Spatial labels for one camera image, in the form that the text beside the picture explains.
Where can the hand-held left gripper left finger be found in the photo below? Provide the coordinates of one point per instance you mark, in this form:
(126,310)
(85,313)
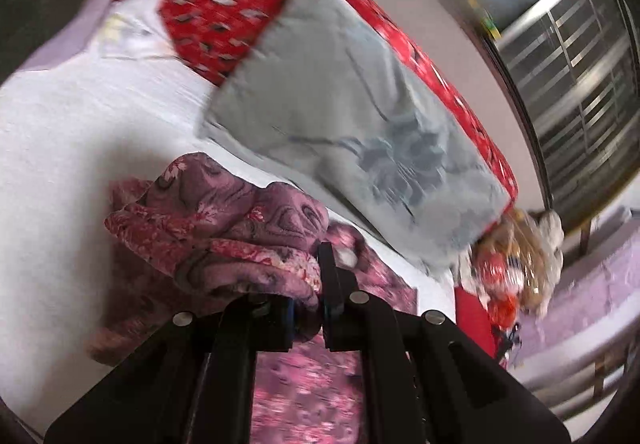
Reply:
(288,320)

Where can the white bed sheet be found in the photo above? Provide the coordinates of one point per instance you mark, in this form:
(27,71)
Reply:
(75,149)

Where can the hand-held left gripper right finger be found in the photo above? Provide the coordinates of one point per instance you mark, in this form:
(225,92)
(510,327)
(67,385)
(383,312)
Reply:
(328,320)

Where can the purple textured mat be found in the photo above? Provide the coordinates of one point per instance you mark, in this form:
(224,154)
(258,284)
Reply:
(590,294)

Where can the lavender cloth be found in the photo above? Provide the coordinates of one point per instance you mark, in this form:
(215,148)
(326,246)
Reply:
(90,19)

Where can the pink floral cloth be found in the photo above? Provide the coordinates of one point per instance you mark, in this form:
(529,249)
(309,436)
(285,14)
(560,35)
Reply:
(225,224)

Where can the grey floral blanket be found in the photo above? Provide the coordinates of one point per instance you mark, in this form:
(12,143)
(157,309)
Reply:
(350,124)

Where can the window with metal grille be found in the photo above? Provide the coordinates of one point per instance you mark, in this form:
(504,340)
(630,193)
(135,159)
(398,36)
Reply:
(575,74)

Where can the wooden rail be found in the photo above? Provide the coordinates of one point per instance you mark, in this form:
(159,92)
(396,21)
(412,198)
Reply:
(595,376)

